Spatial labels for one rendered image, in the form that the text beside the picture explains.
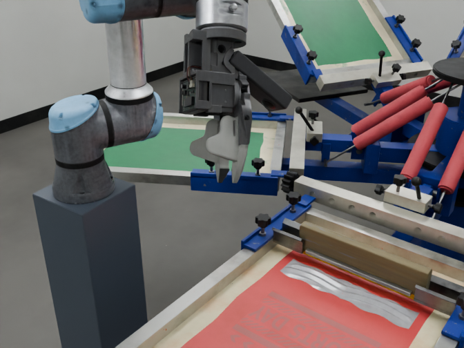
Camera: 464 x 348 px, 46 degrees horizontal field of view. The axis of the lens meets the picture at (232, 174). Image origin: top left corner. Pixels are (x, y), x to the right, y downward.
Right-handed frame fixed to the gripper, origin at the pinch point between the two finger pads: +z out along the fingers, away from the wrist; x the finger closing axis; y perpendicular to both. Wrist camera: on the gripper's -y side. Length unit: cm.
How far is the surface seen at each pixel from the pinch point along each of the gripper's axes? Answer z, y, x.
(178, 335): 37, -10, -48
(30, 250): 43, 5, -267
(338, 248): 18, -53, -47
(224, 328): 35, -20, -46
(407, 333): 35, -58, -27
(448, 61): -44, -119, -74
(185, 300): 30, -13, -53
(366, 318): 33, -52, -34
